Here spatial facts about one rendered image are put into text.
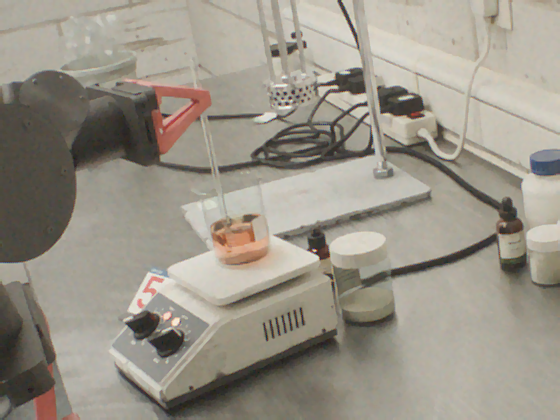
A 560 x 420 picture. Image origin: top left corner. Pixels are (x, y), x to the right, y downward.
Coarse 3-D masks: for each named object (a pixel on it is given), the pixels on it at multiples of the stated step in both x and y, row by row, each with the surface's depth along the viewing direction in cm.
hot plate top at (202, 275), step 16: (272, 240) 120; (208, 256) 118; (272, 256) 116; (288, 256) 115; (304, 256) 114; (176, 272) 116; (192, 272) 115; (208, 272) 114; (224, 272) 114; (240, 272) 113; (256, 272) 112; (272, 272) 112; (288, 272) 111; (304, 272) 112; (192, 288) 112; (208, 288) 111; (224, 288) 110; (240, 288) 109; (256, 288) 110; (224, 304) 108
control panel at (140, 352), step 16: (160, 304) 116; (176, 304) 114; (160, 320) 114; (192, 320) 110; (128, 336) 115; (192, 336) 109; (128, 352) 113; (144, 352) 111; (176, 352) 108; (144, 368) 110; (160, 368) 108
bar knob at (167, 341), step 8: (168, 328) 108; (152, 336) 109; (160, 336) 108; (168, 336) 108; (176, 336) 108; (152, 344) 109; (160, 344) 109; (168, 344) 109; (176, 344) 108; (160, 352) 109; (168, 352) 108
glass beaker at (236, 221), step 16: (224, 176) 116; (240, 176) 116; (256, 176) 115; (208, 192) 115; (224, 192) 117; (240, 192) 111; (256, 192) 113; (208, 208) 112; (224, 208) 112; (240, 208) 112; (256, 208) 113; (208, 224) 114; (224, 224) 112; (240, 224) 112; (256, 224) 113; (224, 240) 113; (240, 240) 113; (256, 240) 113; (224, 256) 114; (240, 256) 113; (256, 256) 114
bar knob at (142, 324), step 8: (144, 312) 113; (128, 320) 113; (136, 320) 113; (144, 320) 113; (152, 320) 113; (136, 328) 114; (144, 328) 114; (152, 328) 113; (136, 336) 113; (144, 336) 113
